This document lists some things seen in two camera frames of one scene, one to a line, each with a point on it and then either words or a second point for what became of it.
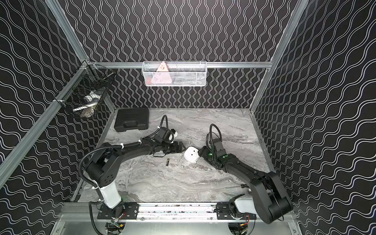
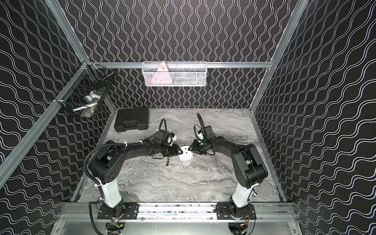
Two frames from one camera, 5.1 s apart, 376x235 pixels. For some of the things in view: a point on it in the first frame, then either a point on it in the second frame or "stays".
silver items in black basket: [89, 101] stays
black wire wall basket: [88, 92] stays
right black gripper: [203, 152] to [194, 148]
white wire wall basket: [174, 73] stays
